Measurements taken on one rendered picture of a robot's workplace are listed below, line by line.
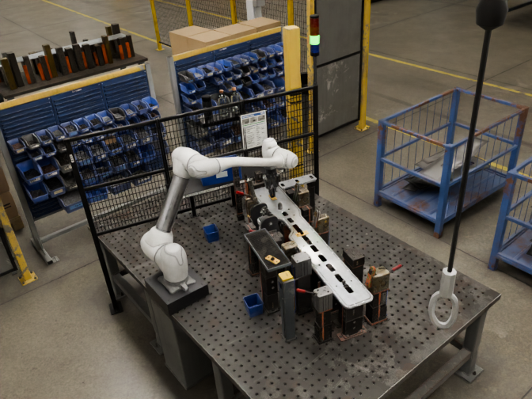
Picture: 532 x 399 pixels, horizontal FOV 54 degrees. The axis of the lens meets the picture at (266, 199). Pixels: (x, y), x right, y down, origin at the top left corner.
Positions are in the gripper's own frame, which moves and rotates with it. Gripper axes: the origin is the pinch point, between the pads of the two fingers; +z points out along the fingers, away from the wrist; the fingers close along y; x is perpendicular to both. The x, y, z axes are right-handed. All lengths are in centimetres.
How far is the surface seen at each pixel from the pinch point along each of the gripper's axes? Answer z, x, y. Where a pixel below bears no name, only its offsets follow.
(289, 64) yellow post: -68, 59, 43
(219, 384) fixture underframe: 66, -86, -76
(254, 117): -34, 54, 11
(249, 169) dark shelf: 3.3, 43.8, -0.4
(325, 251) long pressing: 6, -70, 5
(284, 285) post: -7, -99, -36
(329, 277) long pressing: 6, -92, -5
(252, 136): -19, 54, 8
